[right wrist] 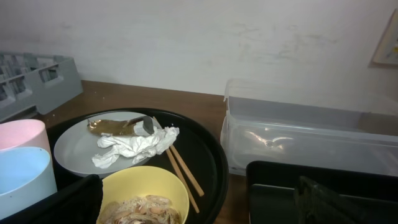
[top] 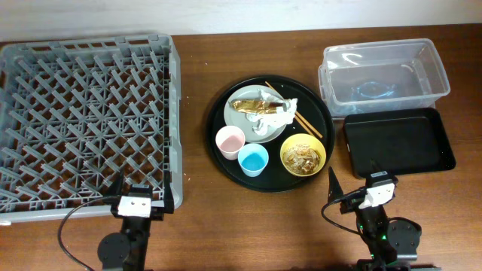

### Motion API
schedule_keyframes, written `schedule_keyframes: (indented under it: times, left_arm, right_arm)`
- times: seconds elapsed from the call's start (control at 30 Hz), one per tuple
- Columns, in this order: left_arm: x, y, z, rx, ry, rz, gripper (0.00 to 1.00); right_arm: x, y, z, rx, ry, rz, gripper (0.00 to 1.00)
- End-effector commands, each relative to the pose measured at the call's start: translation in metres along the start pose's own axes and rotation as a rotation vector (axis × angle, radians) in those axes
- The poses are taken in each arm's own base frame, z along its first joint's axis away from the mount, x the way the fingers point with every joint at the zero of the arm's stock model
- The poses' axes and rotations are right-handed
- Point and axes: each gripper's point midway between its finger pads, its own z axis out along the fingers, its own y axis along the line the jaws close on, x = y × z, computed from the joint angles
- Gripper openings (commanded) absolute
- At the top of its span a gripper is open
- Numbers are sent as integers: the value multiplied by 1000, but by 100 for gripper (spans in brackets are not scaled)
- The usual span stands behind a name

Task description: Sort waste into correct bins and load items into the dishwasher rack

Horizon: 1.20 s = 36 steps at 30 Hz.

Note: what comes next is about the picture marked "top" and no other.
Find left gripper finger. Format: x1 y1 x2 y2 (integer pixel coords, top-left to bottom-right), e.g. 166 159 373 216
102 169 124 204
163 172 175 214

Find food scraps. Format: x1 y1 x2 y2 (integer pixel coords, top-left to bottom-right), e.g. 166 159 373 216
282 144 321 175

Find yellow bowl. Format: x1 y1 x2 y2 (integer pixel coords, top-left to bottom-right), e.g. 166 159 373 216
279 133 328 177

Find pink cup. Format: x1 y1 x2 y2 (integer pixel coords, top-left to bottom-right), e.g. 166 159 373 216
215 126 246 160

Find blue cup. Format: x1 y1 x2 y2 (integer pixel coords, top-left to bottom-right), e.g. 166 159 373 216
237 143 269 177

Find white napkin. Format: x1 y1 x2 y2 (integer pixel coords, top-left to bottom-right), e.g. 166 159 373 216
246 89 297 136

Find gold foil wrapper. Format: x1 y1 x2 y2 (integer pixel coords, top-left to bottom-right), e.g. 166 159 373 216
230 99 285 114

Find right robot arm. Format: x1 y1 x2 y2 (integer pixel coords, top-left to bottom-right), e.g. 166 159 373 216
321 161 438 271

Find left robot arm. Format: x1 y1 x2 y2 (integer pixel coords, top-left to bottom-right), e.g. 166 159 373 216
97 172 175 270

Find grey dishwasher rack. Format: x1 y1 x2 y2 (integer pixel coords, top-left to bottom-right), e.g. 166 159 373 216
1 34 183 226

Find black rectangular tray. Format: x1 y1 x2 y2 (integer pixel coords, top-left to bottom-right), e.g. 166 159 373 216
343 108 456 178

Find wooden chopstick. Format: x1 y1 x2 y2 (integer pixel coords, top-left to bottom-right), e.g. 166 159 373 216
294 115 314 136
263 78 331 142

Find round black tray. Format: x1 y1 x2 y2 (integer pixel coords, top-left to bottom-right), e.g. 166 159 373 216
204 75 336 192

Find clear plastic bin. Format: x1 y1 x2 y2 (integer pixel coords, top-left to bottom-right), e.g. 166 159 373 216
318 38 450 119

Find grey plate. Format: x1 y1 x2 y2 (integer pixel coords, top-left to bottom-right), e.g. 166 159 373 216
224 85 286 144

